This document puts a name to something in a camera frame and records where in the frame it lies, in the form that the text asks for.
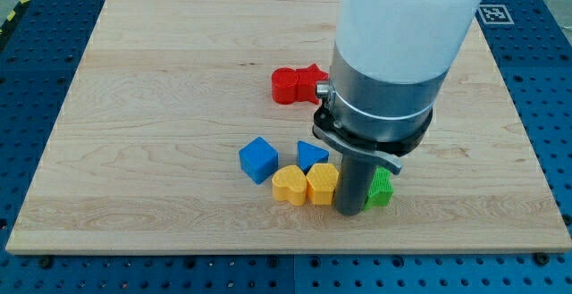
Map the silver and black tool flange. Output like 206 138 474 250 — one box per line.
313 48 447 175

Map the white fiducial marker tag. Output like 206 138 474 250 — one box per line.
477 4 514 25

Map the yellow hexagon block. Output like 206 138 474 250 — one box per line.
306 163 339 206

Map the wooden board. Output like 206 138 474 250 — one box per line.
6 0 571 256

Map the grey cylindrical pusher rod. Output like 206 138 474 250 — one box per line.
333 154 377 216

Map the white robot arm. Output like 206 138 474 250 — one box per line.
313 0 482 215

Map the yellow heart block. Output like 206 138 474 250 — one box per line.
271 165 307 206

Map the red cylinder block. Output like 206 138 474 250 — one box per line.
271 68 299 105

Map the green star block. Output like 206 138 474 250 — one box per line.
363 166 393 211

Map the blue triangle block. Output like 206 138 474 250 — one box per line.
297 140 329 173

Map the red star block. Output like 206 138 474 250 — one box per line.
295 63 329 105

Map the blue cube block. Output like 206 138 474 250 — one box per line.
239 137 279 184

